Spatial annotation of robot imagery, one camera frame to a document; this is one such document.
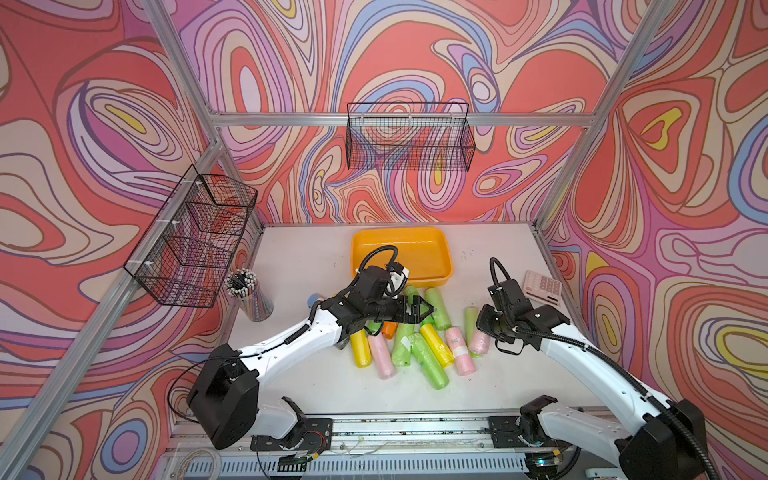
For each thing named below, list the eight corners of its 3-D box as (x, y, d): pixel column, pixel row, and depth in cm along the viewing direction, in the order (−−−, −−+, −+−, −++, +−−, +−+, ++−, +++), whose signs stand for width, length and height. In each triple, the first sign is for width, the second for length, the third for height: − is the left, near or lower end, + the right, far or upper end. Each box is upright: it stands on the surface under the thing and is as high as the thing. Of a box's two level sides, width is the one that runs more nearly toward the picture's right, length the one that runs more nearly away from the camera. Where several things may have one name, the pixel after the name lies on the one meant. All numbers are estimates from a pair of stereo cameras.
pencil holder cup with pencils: (244, 323, 95) (220, 291, 81) (252, 300, 101) (230, 267, 87) (270, 323, 95) (250, 291, 81) (276, 300, 101) (258, 267, 87)
